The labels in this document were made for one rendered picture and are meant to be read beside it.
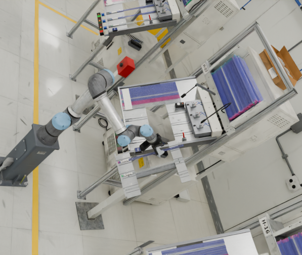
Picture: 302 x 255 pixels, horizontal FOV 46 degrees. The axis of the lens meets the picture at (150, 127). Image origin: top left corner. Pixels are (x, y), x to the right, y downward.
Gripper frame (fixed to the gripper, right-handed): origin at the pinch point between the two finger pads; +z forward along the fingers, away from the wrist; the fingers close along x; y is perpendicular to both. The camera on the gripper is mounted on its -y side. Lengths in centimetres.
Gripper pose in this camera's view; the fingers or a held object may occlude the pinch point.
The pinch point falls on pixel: (156, 149)
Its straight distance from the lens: 259.3
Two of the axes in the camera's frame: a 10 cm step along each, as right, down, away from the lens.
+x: -2.8, -8.3, 4.8
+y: 9.2, -3.7, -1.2
